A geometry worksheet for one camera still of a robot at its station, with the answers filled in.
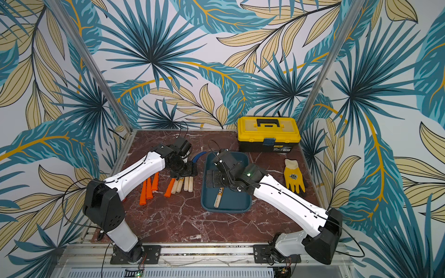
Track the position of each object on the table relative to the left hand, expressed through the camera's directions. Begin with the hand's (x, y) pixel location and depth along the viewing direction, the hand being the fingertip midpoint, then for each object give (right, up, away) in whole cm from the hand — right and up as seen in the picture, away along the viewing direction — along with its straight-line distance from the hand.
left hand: (189, 176), depth 84 cm
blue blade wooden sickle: (-2, -4, +11) cm, 12 cm away
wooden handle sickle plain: (-10, -7, +9) cm, 15 cm away
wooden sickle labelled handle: (-7, -6, +9) cm, 13 cm away
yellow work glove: (+55, -2, +12) cm, 57 cm away
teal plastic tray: (+21, -13, +4) cm, 25 cm away
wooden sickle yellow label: (+14, -11, +5) cm, 18 cm away
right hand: (+13, +1, -11) cm, 17 cm away
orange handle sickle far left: (-24, -12, +4) cm, 28 cm away
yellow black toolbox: (+41, +21, +13) cm, 48 cm away
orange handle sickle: (-12, -7, +9) cm, 17 cm away
